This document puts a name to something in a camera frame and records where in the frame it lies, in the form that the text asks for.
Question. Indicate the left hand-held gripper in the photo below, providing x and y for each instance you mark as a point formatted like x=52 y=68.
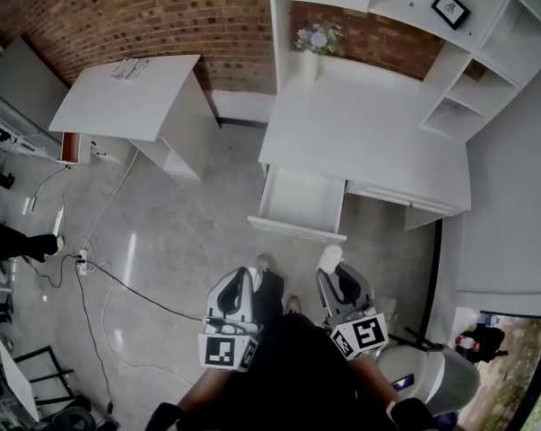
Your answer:
x=227 y=350

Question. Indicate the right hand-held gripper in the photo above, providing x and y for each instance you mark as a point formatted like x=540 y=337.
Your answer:
x=362 y=335

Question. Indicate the small white item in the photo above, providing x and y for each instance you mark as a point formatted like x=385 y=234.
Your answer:
x=331 y=257

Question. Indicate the white desk drawer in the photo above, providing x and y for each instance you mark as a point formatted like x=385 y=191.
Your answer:
x=299 y=200
x=404 y=198

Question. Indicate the person's right forearm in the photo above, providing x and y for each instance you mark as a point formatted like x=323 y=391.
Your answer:
x=373 y=375

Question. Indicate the person's left forearm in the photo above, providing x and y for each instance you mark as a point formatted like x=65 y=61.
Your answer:
x=207 y=391

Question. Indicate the closed white desk drawer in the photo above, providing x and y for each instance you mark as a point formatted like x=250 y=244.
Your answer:
x=404 y=198

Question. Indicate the white desk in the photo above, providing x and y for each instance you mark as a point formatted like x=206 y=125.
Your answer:
x=360 y=137

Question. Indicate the person's grey shoe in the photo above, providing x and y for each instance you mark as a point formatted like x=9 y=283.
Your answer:
x=265 y=264
x=294 y=304

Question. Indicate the person's black clothing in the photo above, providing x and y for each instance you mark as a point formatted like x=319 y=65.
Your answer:
x=297 y=371

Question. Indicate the purple phone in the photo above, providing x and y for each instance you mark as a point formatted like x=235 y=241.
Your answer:
x=404 y=381

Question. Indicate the white grey chair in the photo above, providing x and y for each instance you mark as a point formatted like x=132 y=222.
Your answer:
x=445 y=375

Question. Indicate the black bag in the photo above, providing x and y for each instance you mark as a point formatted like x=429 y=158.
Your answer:
x=487 y=341

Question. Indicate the white power strip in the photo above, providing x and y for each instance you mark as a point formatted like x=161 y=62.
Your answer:
x=82 y=262

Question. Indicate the red brown open box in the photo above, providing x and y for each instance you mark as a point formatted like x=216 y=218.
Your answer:
x=70 y=147

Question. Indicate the white side table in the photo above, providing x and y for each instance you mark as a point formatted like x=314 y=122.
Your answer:
x=126 y=101

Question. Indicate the white flat board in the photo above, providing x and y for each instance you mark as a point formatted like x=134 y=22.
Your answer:
x=18 y=377

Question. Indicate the white vase with flowers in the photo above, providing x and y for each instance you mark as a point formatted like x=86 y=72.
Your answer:
x=317 y=43

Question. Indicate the stack of white papers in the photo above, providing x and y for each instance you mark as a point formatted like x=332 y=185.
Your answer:
x=128 y=68

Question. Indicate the white shelf unit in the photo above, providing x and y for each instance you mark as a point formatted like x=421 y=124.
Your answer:
x=472 y=47

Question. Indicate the black framed picture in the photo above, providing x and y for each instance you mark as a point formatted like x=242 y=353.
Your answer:
x=451 y=9

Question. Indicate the black metal frame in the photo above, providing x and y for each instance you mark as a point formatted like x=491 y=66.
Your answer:
x=50 y=371

